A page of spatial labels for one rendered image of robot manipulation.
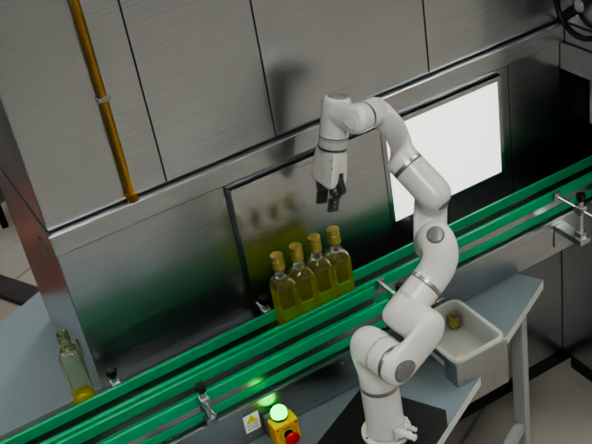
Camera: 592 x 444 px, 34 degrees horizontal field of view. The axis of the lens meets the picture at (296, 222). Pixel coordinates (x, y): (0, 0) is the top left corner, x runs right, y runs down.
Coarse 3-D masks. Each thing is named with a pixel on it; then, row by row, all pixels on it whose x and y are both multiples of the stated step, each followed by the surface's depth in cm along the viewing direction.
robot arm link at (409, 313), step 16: (400, 288) 233; (416, 288) 230; (400, 304) 229; (416, 304) 227; (432, 304) 232; (384, 320) 232; (400, 320) 227; (416, 320) 223; (432, 320) 223; (416, 336) 222; (432, 336) 224; (400, 352) 221; (416, 352) 223; (384, 368) 222; (400, 368) 222; (416, 368) 225; (400, 384) 224
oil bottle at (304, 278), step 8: (288, 272) 263; (296, 272) 260; (304, 272) 260; (312, 272) 262; (296, 280) 260; (304, 280) 261; (312, 280) 262; (296, 288) 262; (304, 288) 262; (312, 288) 263; (304, 296) 263; (312, 296) 265; (304, 304) 264; (312, 304) 266; (304, 312) 266
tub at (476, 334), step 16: (448, 304) 279; (464, 304) 277; (464, 320) 278; (480, 320) 271; (448, 336) 278; (464, 336) 277; (480, 336) 274; (496, 336) 267; (448, 352) 272; (464, 352) 271
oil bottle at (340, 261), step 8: (328, 256) 265; (336, 256) 264; (344, 256) 265; (336, 264) 264; (344, 264) 265; (336, 272) 265; (344, 272) 267; (336, 280) 267; (344, 280) 268; (352, 280) 269; (336, 288) 269; (344, 288) 269; (352, 288) 271
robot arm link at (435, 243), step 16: (432, 224) 231; (416, 240) 236; (432, 240) 229; (448, 240) 229; (432, 256) 230; (448, 256) 229; (416, 272) 232; (432, 272) 230; (448, 272) 230; (432, 288) 230
